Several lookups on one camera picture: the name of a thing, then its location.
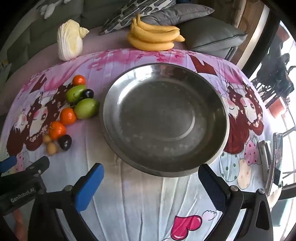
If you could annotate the printed pink blanket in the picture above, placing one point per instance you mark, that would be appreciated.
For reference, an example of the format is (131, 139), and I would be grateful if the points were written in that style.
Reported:
(143, 204)

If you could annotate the grey quilted pillow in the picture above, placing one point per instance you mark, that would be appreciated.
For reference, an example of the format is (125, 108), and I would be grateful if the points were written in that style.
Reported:
(180, 14)

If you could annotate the yellow banana bunch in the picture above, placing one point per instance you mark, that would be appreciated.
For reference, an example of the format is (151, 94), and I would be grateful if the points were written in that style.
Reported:
(150, 44)

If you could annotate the pink bed sheet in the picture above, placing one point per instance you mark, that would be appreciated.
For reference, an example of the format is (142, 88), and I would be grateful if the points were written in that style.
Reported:
(37, 67)

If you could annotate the grey cushion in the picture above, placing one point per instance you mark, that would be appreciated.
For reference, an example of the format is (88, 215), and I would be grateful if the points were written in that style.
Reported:
(212, 34)

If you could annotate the green apple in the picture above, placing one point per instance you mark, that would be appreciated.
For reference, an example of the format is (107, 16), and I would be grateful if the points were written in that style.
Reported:
(86, 109)
(75, 93)

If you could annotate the stainless steel basin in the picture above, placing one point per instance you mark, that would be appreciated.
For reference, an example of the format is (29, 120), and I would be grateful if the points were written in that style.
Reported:
(161, 115)

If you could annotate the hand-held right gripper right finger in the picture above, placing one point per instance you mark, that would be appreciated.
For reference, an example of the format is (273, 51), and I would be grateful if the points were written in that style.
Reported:
(212, 185)

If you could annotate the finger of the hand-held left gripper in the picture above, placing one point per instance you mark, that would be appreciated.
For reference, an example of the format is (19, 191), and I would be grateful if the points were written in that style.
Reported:
(8, 163)
(38, 165)

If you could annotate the black window frame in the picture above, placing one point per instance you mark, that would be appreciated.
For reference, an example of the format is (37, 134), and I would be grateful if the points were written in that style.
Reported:
(261, 39)

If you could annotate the grey green sofa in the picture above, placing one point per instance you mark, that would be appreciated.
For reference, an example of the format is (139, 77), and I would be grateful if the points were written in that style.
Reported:
(34, 34)

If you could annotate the orange tangerine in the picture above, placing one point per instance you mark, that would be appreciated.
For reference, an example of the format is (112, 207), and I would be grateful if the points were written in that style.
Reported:
(68, 116)
(79, 80)
(57, 130)

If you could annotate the black white patterned pillow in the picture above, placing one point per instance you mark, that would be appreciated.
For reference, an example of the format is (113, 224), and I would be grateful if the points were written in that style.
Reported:
(129, 16)

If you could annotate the orange flower pot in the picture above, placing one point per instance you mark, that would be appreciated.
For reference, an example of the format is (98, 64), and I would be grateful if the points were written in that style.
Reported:
(277, 108)

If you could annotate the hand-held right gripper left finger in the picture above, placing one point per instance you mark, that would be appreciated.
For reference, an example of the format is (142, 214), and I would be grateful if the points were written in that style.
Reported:
(89, 185)

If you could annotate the white plush toy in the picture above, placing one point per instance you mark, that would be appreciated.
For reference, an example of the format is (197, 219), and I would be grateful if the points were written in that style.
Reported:
(49, 8)

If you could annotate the small brown fruit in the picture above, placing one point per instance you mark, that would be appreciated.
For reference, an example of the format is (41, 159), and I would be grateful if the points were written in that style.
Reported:
(47, 139)
(51, 148)

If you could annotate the dark purple plum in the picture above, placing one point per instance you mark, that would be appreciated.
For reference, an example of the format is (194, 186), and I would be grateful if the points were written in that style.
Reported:
(88, 93)
(65, 142)

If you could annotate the napa cabbage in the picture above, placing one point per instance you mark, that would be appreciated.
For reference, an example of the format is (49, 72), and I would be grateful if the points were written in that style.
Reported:
(69, 44)

